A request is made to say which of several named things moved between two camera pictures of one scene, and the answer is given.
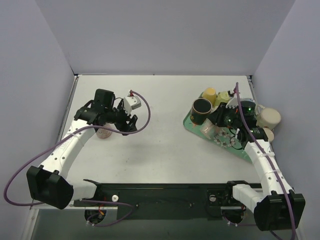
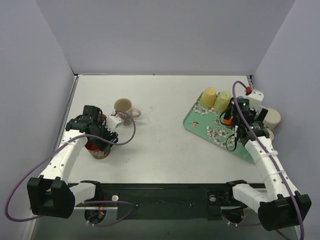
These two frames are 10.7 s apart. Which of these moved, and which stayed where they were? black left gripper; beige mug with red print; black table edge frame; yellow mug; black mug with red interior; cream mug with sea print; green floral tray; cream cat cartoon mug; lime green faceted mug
Moved: black mug with red interior; black left gripper; beige mug with red print
Stayed: lime green faceted mug; cream cat cartoon mug; yellow mug; cream mug with sea print; green floral tray; black table edge frame
